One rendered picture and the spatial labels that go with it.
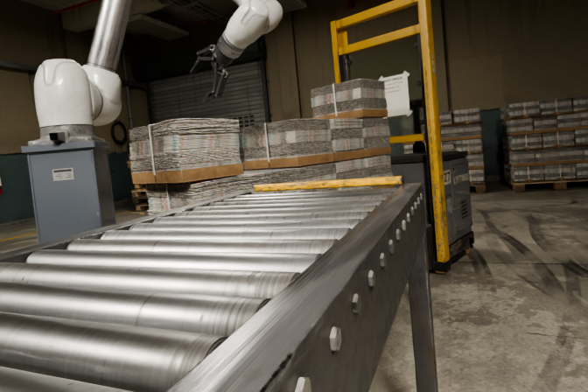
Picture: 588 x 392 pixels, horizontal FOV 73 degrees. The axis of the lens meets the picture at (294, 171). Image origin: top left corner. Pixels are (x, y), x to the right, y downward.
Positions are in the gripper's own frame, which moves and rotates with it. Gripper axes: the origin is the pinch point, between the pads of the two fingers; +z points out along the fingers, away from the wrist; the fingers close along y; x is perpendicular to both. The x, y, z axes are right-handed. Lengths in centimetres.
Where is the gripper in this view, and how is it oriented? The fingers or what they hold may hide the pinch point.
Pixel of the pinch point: (200, 85)
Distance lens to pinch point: 161.4
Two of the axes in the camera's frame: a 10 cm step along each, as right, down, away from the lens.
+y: 4.2, 8.7, -2.6
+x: 6.7, -1.0, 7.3
